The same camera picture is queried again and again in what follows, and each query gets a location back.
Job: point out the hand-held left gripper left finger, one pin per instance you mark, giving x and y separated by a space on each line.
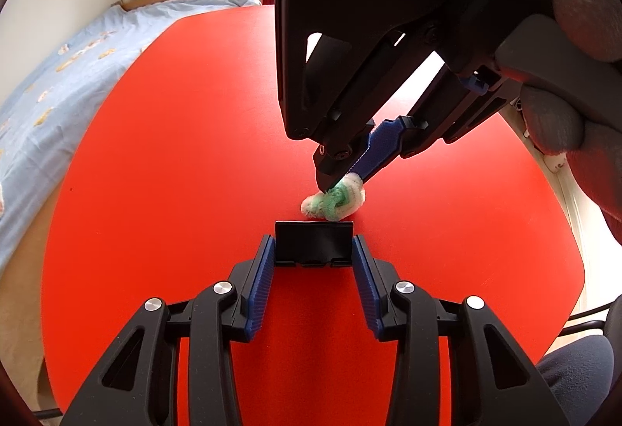
260 290

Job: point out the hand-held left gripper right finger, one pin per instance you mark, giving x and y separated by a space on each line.
365 290

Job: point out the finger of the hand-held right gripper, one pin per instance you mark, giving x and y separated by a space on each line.
384 146
337 158

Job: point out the green white sock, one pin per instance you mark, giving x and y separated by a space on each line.
335 202

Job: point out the black plastic holder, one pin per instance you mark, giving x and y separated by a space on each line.
313 243

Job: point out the person's leg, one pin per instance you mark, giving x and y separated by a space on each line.
578 372

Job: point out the black chair frame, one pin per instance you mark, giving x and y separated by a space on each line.
590 321

